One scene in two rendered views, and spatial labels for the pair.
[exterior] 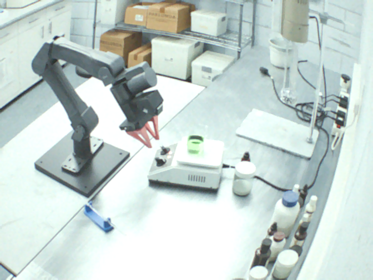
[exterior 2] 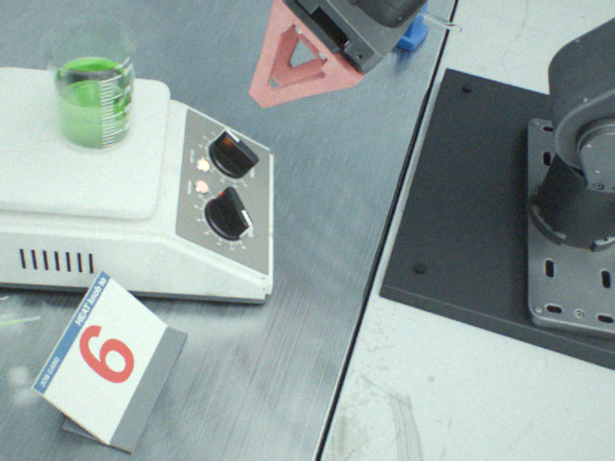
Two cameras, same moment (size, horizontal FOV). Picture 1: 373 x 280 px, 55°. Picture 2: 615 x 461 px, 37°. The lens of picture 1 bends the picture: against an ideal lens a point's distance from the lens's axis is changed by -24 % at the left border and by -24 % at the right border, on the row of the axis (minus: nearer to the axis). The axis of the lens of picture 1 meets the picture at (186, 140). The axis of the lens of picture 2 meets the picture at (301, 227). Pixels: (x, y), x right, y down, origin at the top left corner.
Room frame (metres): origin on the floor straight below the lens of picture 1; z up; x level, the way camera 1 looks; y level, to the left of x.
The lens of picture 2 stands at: (1.48, -0.01, 1.41)
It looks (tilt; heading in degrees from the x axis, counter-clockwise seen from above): 49 degrees down; 163
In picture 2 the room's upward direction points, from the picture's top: 12 degrees clockwise
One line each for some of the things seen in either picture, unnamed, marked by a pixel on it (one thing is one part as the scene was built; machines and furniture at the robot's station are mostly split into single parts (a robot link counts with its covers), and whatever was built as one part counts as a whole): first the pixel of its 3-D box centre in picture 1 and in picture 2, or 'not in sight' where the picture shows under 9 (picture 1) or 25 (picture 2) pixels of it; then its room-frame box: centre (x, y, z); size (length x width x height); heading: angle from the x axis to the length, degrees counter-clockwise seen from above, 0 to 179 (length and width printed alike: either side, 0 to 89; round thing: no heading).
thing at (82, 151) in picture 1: (81, 144); (588, 188); (1.08, 0.32, 0.96); 0.20 x 0.07 x 0.08; 163
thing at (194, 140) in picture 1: (196, 139); (89, 87); (1.05, -0.03, 1.02); 0.06 x 0.05 x 0.08; 124
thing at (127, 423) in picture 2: not in sight; (114, 359); (1.18, -0.02, 0.92); 0.09 x 0.06 x 0.04; 155
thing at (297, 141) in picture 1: (281, 132); not in sight; (1.31, -0.33, 0.91); 0.30 x 0.20 x 0.01; 66
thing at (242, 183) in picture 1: (243, 179); not in sight; (1.00, -0.17, 0.94); 0.06 x 0.06 x 0.08
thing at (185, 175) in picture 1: (190, 163); (113, 187); (1.06, -0.02, 0.94); 0.22 x 0.13 x 0.08; 83
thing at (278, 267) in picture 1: (285, 264); not in sight; (0.64, -0.27, 0.93); 0.06 x 0.06 x 0.07
